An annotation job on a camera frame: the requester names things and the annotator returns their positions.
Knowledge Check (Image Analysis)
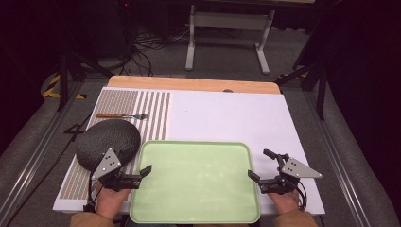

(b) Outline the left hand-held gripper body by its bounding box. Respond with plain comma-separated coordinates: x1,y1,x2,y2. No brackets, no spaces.
91,148,143,192

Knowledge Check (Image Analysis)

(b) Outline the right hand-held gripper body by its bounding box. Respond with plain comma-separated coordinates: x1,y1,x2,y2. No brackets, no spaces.
260,153,323,195

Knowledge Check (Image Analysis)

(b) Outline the black textured round plate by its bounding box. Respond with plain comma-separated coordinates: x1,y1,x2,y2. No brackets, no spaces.
75,118,142,173

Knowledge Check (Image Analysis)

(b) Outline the fork with wooden handle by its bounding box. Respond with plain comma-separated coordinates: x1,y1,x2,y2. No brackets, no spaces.
96,112,149,121

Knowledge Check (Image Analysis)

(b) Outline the light green tray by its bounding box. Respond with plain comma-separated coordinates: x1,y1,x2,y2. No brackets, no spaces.
129,140,262,225

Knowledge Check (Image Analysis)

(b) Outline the person's right hand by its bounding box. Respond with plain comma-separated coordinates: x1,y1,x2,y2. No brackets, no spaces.
268,190,301,216

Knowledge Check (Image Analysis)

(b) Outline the person's left hand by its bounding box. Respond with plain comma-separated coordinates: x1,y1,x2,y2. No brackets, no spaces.
96,188,132,220

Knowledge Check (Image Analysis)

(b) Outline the striped woven placemat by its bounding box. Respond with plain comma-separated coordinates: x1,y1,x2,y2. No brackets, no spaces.
59,89,172,201

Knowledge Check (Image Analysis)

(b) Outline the white table cover board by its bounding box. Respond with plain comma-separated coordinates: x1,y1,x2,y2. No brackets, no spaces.
52,86,326,217

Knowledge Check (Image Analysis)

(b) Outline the black tripod stand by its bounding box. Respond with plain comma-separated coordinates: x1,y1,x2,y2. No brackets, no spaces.
276,59,328,121
56,46,115,113

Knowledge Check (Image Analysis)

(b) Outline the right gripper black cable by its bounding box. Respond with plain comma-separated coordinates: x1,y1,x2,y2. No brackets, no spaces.
291,179,308,212

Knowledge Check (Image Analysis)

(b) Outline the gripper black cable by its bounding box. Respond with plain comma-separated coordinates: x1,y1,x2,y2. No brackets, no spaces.
291,179,308,212
82,169,106,214

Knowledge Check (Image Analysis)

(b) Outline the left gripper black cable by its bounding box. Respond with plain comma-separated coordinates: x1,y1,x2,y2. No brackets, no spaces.
82,169,106,214

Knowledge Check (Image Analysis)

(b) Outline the aluminium floor rail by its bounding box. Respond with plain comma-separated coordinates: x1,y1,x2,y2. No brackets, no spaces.
303,90,374,227
0,79,87,223

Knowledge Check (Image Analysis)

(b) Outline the tangle of black floor cables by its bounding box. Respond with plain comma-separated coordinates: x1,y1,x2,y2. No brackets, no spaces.
121,26,192,78

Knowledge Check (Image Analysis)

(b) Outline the white metal table frame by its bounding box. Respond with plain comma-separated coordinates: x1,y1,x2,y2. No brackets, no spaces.
184,4,276,76

